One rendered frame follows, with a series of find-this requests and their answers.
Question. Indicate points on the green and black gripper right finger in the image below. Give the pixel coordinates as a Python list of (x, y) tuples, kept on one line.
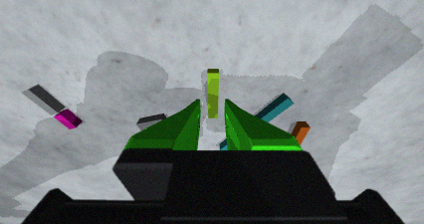
[(254, 133)]

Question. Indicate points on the turquoise rod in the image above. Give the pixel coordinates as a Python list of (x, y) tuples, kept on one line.
[(279, 105)]

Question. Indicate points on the lime green bar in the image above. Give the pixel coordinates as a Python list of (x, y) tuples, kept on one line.
[(213, 92)]

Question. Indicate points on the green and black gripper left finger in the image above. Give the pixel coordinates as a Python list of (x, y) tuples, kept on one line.
[(172, 131)]

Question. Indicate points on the orange rod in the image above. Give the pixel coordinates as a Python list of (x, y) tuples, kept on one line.
[(300, 131)]

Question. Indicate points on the magenta block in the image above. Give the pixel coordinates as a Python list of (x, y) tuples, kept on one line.
[(68, 119)]

